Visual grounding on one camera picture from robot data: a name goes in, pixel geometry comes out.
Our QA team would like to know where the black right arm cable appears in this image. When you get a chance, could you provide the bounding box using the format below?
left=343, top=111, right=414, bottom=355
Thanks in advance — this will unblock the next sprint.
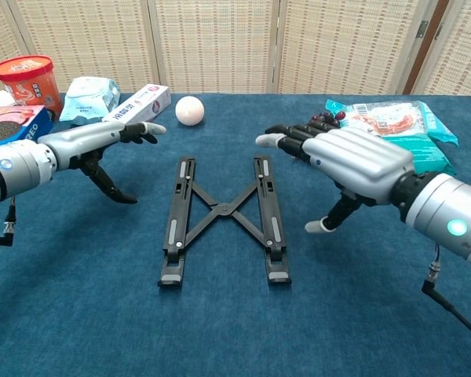
left=421, top=243, right=471, bottom=346

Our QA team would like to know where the blue Oreo cookie box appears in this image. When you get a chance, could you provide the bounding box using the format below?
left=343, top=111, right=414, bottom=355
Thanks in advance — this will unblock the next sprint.
left=0, top=104, right=55, bottom=149

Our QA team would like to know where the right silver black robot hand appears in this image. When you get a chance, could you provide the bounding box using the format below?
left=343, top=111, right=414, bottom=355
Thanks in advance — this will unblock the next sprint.
left=254, top=122, right=416, bottom=235

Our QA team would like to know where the black folding laptop stand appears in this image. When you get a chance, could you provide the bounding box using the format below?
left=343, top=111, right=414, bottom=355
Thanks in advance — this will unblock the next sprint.
left=156, top=156, right=294, bottom=288

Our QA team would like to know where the red round snack tub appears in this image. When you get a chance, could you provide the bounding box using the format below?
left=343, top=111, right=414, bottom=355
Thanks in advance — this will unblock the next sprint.
left=0, top=54, right=65, bottom=119

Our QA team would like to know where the pale pink ball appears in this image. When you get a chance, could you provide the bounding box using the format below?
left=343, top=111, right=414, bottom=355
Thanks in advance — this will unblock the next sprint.
left=174, top=96, right=206, bottom=126

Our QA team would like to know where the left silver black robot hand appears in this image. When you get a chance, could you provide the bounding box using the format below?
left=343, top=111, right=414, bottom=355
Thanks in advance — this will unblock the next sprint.
left=37, top=120, right=168, bottom=205

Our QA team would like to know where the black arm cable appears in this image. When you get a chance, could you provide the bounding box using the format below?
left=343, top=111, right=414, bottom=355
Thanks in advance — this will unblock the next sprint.
left=421, top=243, right=471, bottom=346
left=0, top=196, right=16, bottom=247

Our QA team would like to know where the light blue wipes pack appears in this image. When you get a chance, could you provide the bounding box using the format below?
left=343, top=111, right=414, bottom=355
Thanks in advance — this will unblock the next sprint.
left=58, top=76, right=122, bottom=126

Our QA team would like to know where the brown wooden post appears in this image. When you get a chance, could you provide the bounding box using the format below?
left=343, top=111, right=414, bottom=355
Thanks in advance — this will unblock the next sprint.
left=402, top=0, right=451, bottom=95

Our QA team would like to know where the dark red grape bunch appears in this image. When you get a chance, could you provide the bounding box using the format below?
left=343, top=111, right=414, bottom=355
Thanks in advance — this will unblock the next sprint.
left=309, top=111, right=349, bottom=130

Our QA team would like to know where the bamboo folding screen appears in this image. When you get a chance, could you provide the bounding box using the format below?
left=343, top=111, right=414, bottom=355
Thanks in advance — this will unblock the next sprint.
left=0, top=0, right=471, bottom=95

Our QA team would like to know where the white pink toothpaste box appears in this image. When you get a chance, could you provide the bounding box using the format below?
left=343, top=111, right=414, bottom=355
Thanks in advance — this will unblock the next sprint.
left=101, top=83, right=172, bottom=126

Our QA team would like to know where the blue table mat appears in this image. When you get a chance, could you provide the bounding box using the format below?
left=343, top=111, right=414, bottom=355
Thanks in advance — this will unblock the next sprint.
left=0, top=92, right=471, bottom=377

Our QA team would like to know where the teal clear snack packet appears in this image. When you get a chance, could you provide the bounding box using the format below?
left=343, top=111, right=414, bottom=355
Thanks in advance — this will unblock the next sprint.
left=324, top=98, right=460, bottom=147

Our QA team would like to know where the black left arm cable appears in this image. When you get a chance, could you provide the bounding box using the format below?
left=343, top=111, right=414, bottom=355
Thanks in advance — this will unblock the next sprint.
left=0, top=196, right=16, bottom=247

